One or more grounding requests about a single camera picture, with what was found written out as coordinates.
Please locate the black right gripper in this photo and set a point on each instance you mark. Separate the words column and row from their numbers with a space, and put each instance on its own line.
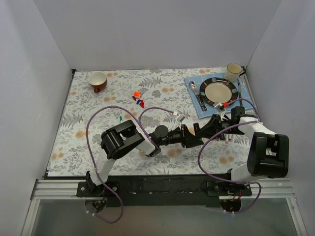
column 217, row 125

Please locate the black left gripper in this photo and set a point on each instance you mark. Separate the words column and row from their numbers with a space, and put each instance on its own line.
column 184, row 135

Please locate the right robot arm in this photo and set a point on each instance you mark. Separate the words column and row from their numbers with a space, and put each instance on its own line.
column 269, row 152

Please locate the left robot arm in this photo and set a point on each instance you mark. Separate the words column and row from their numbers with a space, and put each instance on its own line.
column 121, row 139

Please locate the blue checked placemat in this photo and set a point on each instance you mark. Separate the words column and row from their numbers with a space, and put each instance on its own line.
column 210, row 109

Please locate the black rimmed beige plate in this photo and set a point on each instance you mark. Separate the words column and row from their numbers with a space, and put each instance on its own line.
column 220, row 90

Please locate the cream enamel mug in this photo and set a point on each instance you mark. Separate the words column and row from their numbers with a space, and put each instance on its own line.
column 233, row 72

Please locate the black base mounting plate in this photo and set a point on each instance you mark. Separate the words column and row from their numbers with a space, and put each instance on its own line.
column 164, row 190

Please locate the red ceramic cup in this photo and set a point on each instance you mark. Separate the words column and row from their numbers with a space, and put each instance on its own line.
column 98, row 80

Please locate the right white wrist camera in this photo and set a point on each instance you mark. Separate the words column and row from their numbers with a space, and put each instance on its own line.
column 221, row 110

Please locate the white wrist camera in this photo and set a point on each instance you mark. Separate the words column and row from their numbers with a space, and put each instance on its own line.
column 178, row 117
column 221, row 110

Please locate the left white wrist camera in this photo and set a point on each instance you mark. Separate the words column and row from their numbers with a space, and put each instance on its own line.
column 178, row 117

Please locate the steel fork patterned handle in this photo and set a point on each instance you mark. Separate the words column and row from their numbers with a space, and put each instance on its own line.
column 201, row 103

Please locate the steel spoon patterned handle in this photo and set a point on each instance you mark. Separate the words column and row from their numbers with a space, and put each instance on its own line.
column 193, row 88

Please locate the steel knife patterned handle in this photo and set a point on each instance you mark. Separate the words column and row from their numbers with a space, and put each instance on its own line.
column 239, row 93

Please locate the aluminium frame rail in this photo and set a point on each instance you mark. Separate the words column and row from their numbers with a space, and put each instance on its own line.
column 56, row 189

